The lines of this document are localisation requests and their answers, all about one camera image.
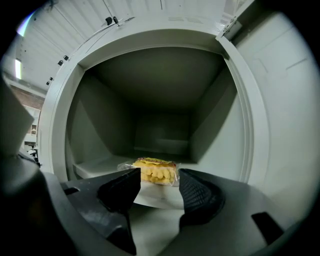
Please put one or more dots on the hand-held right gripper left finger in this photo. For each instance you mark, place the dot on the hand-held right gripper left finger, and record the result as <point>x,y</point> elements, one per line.
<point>120,192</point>

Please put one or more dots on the grey metal locker cabinet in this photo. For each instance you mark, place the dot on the grey metal locker cabinet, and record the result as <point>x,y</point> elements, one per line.
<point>160,87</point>

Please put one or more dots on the yellow snack packet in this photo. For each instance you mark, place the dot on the yellow snack packet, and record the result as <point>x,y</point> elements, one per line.
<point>155,172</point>

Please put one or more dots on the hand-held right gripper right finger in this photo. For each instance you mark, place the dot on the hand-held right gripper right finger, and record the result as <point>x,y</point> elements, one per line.
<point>200,197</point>

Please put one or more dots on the black office chair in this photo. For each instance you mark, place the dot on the black office chair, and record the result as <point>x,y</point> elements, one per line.
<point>32,152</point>

